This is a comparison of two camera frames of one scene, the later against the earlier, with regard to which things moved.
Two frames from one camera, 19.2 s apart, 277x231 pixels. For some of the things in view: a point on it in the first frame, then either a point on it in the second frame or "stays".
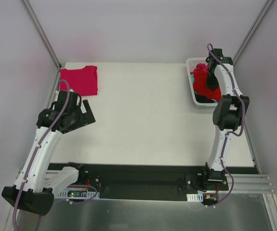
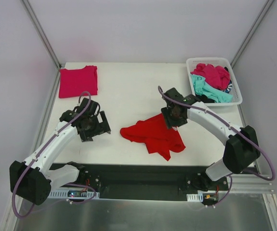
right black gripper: x=212 y=78 -> x=171 y=121
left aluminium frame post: x=33 y=18 stays
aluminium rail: x=252 y=183 stays
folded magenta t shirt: x=83 y=80 stays
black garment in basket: x=203 y=99 stays
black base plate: x=147 y=181 stays
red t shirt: x=200 y=73 -> x=158 y=138
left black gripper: x=85 y=117 -> x=102 y=127
